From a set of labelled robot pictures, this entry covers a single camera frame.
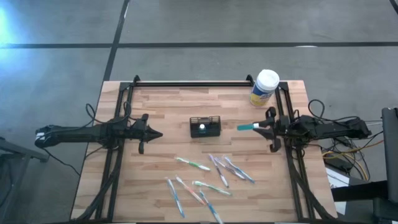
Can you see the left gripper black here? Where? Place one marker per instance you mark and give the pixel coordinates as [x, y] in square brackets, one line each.
[141, 132]

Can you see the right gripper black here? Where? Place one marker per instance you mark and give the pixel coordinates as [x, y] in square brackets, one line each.
[281, 129]

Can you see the green toothbrush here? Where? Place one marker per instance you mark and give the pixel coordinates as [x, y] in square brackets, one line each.
[192, 164]
[213, 187]

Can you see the grey toothbrush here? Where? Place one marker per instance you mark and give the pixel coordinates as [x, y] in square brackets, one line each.
[231, 169]

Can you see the purple red toothbrush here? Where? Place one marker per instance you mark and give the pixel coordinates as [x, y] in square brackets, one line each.
[219, 171]

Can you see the orange toothbrush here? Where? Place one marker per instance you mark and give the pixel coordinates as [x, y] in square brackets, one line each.
[189, 189]

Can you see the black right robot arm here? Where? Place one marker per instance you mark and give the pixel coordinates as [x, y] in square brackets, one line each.
[329, 128]

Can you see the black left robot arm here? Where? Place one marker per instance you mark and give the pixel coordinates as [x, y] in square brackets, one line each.
[77, 134]

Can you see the white and yellow canister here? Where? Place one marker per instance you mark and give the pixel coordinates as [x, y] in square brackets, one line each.
[264, 90]

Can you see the clear plastic wrapper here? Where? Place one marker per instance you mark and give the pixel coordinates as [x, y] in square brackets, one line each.
[175, 197]

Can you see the black power brick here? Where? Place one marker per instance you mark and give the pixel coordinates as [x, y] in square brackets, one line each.
[339, 164]

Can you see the white paper sheet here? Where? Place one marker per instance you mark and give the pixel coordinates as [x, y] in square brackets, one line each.
[337, 179]

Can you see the black beam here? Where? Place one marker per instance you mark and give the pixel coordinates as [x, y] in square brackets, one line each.
[357, 190]

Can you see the dark grey equipment panel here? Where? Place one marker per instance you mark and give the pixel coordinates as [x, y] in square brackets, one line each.
[390, 149]

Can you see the black metal stand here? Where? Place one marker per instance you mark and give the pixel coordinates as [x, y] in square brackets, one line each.
[18, 152]

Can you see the black aluminium table frame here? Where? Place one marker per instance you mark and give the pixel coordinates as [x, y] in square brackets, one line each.
[186, 84]

